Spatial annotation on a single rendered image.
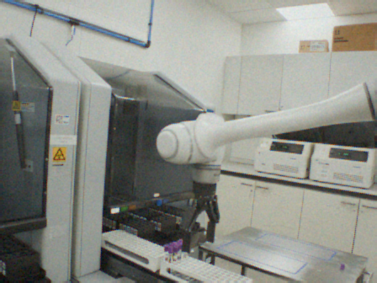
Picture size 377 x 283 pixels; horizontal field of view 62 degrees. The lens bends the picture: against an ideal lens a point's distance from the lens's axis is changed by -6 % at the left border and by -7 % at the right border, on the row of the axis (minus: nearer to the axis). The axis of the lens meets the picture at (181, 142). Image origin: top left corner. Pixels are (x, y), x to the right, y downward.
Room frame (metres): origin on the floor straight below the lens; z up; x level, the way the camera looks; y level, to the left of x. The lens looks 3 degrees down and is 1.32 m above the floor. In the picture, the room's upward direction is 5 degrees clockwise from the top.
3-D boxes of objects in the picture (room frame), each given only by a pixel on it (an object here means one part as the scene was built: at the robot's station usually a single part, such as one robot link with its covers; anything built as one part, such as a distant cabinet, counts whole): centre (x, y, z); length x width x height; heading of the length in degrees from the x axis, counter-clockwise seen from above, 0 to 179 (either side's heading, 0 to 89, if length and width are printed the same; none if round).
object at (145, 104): (1.57, 0.27, 1.28); 0.61 x 0.51 x 0.63; 143
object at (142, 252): (1.19, 0.14, 0.83); 0.30 x 0.10 x 0.06; 53
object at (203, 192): (1.02, -0.08, 1.10); 0.08 x 0.07 x 0.09; 143
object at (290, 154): (3.46, -1.17, 1.22); 0.62 x 0.56 x 0.64; 141
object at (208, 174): (1.02, -0.08, 1.18); 0.09 x 0.09 x 0.06
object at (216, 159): (1.01, -0.08, 1.28); 0.13 x 0.11 x 0.16; 149
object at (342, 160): (3.11, -1.64, 1.24); 0.62 x 0.56 x 0.69; 144
